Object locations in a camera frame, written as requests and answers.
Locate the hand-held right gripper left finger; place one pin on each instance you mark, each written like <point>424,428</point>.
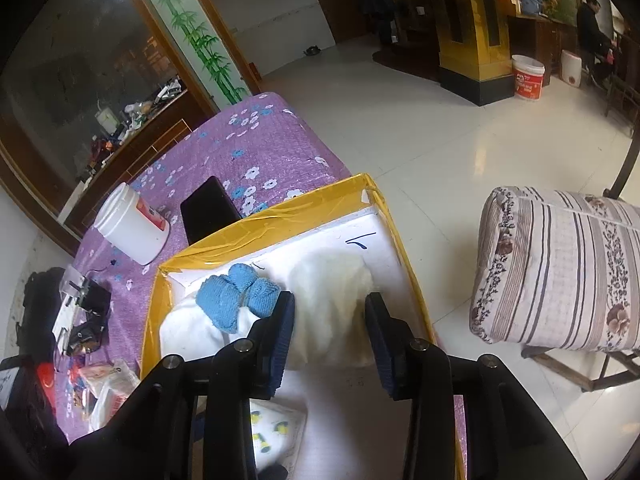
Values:
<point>280,345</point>

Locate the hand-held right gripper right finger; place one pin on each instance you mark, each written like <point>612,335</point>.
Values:
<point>382,340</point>

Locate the white fluffy cloth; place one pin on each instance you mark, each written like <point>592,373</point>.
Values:
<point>330,300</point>

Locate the yellow taped foam box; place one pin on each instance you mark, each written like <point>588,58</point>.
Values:
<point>300,200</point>

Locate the blue knitted cloth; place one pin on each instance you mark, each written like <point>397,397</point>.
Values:
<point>220,300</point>

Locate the white patterned cloth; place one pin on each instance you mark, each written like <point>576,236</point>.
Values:
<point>275,425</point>

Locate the black smartphone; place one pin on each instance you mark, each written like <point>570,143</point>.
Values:
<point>207,210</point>

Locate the white tissue packet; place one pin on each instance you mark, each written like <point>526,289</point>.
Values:
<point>110,390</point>

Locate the striped floral cushion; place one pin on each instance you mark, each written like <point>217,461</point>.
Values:
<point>550,270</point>

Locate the wooden chair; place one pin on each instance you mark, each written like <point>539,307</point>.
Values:
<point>565,367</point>

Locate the white plastic jar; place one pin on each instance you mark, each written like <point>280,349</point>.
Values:
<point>130,230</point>

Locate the black electronic device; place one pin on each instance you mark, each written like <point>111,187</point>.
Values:
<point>95,300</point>

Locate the purple floral tablecloth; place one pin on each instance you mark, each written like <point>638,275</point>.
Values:
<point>225,150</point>

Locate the red snack packet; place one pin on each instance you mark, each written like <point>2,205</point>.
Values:
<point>50,374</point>

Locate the black pouch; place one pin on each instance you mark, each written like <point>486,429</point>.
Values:
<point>42,310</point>

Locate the small black floor object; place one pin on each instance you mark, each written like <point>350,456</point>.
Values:
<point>312,50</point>

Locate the white red bucket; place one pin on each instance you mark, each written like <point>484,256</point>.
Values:
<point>527,80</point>

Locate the bamboo print panel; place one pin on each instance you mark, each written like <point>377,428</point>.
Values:
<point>200,35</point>

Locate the golden pillar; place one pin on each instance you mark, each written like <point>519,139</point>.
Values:
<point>475,20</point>

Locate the dark standing figure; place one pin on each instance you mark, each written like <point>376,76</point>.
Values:
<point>375,5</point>

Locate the wooden sideboard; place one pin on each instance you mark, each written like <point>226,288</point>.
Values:
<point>535,40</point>

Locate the wooden glass cabinet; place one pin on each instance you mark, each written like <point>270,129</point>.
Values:
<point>75,60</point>

